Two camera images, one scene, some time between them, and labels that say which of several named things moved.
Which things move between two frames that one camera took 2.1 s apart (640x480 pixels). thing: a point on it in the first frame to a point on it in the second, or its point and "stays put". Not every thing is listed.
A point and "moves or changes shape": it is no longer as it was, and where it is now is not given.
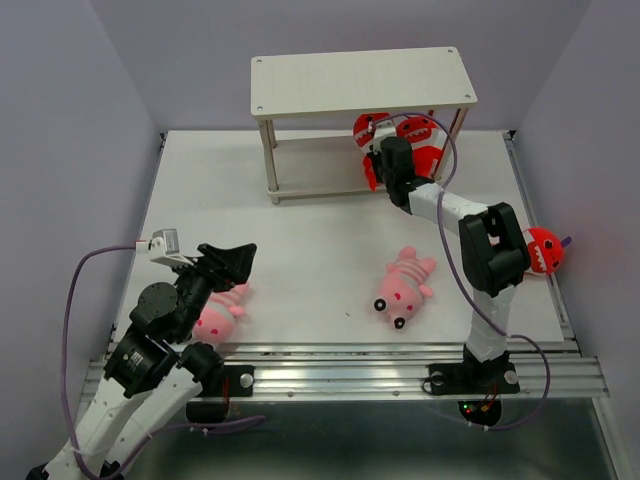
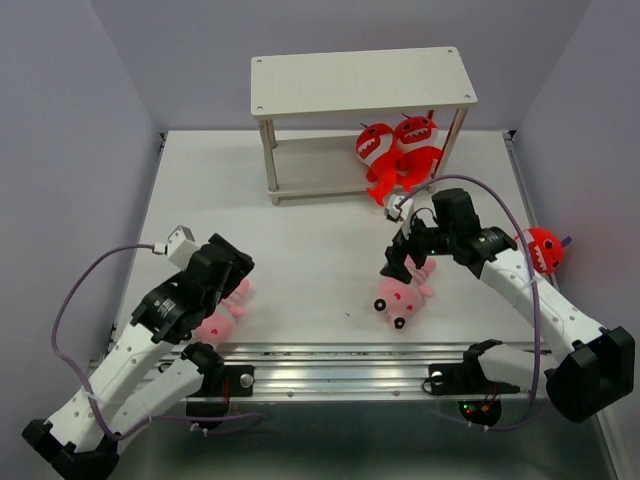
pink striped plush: x=402 y=287 stays put
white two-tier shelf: x=351 y=82 stays put
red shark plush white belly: x=435 y=138 to x=415 y=159
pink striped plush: x=216 y=320 stays put
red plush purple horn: x=546 y=252 stays put
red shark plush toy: x=369 y=129 moves or changes shape
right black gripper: x=375 y=157 to x=402 y=246
